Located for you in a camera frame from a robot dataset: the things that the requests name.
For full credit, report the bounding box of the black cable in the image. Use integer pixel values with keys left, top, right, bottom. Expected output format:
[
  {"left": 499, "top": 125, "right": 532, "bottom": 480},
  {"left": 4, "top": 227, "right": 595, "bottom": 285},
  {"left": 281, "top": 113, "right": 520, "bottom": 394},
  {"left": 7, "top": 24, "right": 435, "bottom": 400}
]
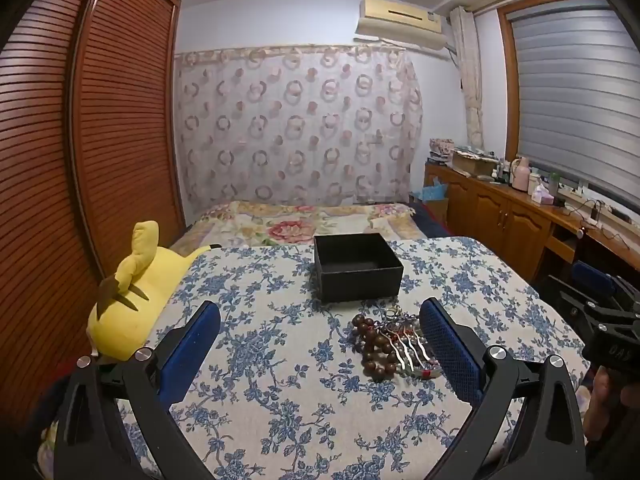
[{"left": 565, "top": 199, "right": 632, "bottom": 251}]

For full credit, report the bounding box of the wooden side cabinet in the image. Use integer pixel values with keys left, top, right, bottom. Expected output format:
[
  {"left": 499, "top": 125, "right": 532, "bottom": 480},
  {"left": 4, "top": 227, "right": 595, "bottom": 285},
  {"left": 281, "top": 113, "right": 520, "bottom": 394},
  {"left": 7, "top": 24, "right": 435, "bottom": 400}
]
[{"left": 424, "top": 160, "right": 640, "bottom": 287}]

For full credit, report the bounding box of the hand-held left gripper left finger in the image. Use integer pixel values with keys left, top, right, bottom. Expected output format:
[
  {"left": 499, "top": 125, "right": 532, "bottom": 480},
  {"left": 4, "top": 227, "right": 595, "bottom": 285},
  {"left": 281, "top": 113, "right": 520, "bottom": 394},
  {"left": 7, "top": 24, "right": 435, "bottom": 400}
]
[{"left": 52, "top": 301, "right": 222, "bottom": 480}]

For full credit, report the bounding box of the cardboard box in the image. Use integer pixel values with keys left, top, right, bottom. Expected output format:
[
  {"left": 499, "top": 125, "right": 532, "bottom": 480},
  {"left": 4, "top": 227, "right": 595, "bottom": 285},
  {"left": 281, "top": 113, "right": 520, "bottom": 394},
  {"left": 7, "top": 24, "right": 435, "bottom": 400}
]
[{"left": 451, "top": 150, "right": 499, "bottom": 177}]

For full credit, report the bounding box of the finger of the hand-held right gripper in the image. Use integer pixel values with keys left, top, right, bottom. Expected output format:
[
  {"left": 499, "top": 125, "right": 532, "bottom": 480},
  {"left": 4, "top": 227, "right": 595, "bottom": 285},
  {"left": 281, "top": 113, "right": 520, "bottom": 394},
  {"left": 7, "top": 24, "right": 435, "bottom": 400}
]
[
  {"left": 547, "top": 274, "right": 608, "bottom": 332},
  {"left": 572, "top": 260, "right": 640, "bottom": 307}
]

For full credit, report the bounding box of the circle patterned sheer curtain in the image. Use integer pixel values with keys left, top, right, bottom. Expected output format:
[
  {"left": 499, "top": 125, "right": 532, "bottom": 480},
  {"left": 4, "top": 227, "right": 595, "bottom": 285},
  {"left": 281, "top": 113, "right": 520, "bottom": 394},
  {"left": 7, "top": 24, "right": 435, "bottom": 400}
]
[{"left": 172, "top": 44, "right": 424, "bottom": 209}]

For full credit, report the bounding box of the yellow plush toy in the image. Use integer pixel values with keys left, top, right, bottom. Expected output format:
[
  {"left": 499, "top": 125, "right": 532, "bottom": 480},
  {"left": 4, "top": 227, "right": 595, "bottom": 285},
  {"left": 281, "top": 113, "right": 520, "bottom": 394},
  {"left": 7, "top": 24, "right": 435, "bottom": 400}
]
[{"left": 86, "top": 220, "right": 223, "bottom": 361}]

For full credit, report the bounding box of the grey window blind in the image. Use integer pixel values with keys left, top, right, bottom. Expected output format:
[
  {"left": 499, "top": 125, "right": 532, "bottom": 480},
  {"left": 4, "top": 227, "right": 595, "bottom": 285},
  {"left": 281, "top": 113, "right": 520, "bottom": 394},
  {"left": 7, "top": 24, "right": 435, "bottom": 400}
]
[{"left": 510, "top": 0, "right": 640, "bottom": 187}]

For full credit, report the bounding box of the cream floral bedspread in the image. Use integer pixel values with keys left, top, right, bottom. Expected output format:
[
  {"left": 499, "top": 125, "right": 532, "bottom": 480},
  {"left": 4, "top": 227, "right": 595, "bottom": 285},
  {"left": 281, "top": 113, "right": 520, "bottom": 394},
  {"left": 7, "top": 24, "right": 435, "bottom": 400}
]
[{"left": 167, "top": 200, "right": 426, "bottom": 261}]

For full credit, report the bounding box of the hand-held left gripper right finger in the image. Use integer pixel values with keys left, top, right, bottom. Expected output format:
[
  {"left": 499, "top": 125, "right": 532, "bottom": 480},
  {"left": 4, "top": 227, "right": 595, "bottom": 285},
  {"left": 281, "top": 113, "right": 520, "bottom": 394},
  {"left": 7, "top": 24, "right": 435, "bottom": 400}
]
[{"left": 419, "top": 297, "right": 588, "bottom": 480}]

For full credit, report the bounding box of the wooden louvered wardrobe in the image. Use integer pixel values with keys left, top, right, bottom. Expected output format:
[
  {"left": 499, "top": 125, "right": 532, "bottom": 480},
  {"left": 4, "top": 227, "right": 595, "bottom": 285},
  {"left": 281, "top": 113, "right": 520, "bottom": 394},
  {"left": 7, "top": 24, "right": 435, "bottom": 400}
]
[{"left": 0, "top": 0, "right": 187, "bottom": 441}]

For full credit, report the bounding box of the blue floral table cloth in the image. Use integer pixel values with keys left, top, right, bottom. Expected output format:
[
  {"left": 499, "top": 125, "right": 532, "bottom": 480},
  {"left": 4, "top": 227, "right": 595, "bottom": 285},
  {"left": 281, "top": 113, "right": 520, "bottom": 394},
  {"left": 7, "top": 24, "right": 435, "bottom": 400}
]
[{"left": 117, "top": 236, "right": 592, "bottom": 480}]

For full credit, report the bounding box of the brown wooden bead bracelet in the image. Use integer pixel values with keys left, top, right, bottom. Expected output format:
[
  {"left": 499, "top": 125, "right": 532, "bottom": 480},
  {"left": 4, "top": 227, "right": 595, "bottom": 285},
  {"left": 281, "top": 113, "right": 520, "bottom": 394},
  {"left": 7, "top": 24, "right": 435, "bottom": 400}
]
[{"left": 351, "top": 312, "right": 401, "bottom": 379}]

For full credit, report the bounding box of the cream window curtain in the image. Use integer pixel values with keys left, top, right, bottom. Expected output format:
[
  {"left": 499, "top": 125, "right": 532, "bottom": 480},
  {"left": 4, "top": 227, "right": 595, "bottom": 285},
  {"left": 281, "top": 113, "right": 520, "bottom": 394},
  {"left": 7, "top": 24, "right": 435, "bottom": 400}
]
[{"left": 449, "top": 6, "right": 486, "bottom": 149}]

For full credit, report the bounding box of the navy bed sheet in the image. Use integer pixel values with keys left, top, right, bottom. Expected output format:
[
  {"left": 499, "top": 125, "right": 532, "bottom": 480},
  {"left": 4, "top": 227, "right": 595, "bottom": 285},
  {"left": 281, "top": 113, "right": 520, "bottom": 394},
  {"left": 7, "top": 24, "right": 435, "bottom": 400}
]
[{"left": 409, "top": 199, "right": 452, "bottom": 239}]

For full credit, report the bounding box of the black box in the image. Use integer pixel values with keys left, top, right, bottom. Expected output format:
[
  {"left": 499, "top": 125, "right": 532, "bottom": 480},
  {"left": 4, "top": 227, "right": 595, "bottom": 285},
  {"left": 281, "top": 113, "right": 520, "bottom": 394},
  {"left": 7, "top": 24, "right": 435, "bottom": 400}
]
[{"left": 313, "top": 232, "right": 404, "bottom": 304}]

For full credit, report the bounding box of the person's right hand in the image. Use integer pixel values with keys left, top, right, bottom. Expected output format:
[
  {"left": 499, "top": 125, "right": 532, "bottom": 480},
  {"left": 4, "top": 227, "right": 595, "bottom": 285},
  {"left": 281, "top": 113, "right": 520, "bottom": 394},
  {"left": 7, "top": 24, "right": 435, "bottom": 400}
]
[{"left": 584, "top": 367, "right": 640, "bottom": 442}]

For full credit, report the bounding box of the silver wavy hair comb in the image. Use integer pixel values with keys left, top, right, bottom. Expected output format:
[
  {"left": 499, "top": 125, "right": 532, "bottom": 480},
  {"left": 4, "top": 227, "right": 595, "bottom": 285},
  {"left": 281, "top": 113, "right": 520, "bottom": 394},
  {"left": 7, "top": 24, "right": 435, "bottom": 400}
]
[{"left": 380, "top": 309, "right": 444, "bottom": 380}]

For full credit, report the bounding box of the floral patterned bag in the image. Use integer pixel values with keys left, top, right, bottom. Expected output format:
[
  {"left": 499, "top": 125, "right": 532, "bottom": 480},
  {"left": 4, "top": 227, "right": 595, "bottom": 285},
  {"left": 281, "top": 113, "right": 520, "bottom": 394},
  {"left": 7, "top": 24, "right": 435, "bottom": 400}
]
[{"left": 430, "top": 138, "right": 455, "bottom": 163}]

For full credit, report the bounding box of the wall air conditioner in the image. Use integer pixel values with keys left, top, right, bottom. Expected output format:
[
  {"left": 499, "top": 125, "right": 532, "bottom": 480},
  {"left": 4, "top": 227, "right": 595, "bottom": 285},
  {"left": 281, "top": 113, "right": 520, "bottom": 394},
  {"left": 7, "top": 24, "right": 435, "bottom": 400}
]
[{"left": 355, "top": 0, "right": 446, "bottom": 52}]

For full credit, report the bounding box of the pink bottle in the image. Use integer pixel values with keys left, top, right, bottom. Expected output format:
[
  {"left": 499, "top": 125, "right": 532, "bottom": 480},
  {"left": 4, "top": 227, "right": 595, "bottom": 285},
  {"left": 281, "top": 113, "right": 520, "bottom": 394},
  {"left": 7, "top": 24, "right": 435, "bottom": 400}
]
[{"left": 512, "top": 156, "right": 530, "bottom": 192}]

